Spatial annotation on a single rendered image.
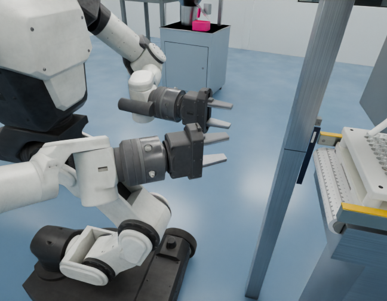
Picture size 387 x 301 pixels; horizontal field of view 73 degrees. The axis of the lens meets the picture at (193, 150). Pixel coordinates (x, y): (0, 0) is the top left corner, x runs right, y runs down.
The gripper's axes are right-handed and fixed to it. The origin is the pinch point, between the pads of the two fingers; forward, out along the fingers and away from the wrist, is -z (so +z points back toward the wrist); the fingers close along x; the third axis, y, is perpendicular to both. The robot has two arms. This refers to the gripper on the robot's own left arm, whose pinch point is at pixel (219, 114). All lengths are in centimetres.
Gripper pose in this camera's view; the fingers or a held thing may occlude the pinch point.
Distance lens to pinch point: 67.7
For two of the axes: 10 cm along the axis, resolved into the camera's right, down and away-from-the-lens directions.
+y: -3.8, 5.2, -7.6
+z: -9.2, -2.4, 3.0
